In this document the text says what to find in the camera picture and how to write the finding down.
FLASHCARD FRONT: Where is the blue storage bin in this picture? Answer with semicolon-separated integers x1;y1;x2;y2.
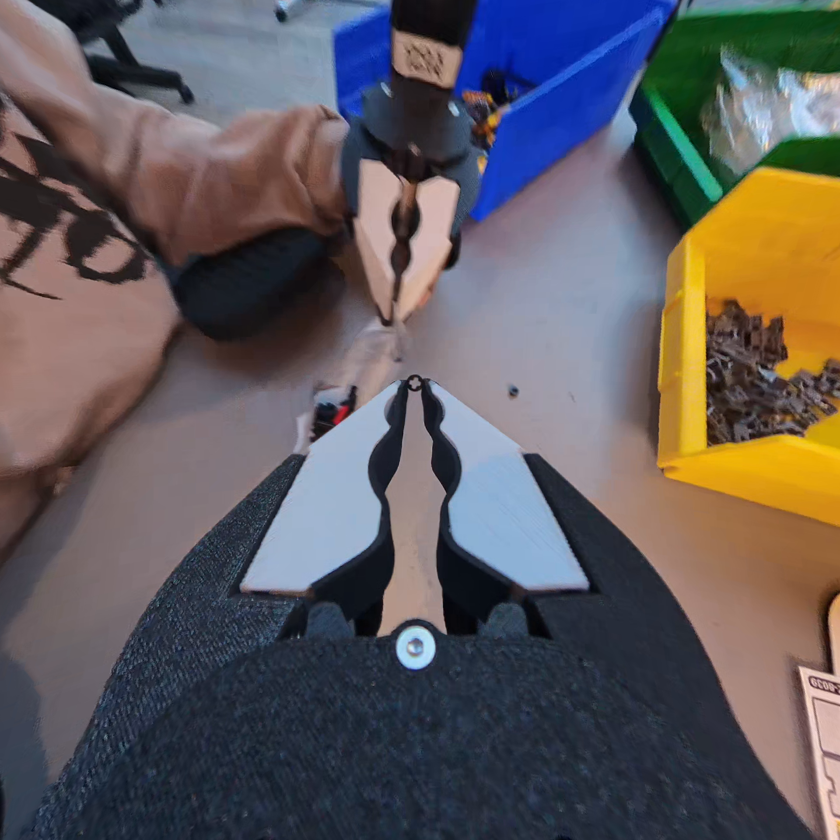
332;0;678;224

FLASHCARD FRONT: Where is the heap of dark mixed parts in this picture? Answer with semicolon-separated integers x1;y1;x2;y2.
460;73;515;153

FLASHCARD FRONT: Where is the black armrest pad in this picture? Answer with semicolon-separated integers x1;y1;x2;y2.
171;226;337;342

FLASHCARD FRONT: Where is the yellow storage bin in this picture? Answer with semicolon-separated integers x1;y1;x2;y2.
657;164;840;529

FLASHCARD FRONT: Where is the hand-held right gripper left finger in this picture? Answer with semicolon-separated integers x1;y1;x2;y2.
241;378;418;599

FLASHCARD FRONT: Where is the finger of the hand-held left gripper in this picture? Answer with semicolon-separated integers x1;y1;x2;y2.
352;161;413;326
392;171;463;325

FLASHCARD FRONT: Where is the grey desk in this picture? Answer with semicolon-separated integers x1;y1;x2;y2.
0;92;840;840

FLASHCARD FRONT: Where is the heap of black connector pegs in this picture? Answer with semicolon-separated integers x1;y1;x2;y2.
707;300;840;445

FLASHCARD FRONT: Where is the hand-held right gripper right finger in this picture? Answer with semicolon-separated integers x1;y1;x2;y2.
418;378;592;597

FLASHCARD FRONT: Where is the green storage bin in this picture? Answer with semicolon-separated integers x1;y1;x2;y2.
630;7;840;232

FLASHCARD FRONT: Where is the black office chair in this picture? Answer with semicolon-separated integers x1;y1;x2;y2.
27;0;195;106

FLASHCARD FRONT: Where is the person's beige printed sweatshirt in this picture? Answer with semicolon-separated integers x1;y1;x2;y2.
0;0;198;552

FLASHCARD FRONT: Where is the clear bag of parts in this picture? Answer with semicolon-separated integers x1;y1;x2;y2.
703;50;840;179

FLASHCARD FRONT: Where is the clear plastic bag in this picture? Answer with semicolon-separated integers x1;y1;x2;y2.
296;315;410;455

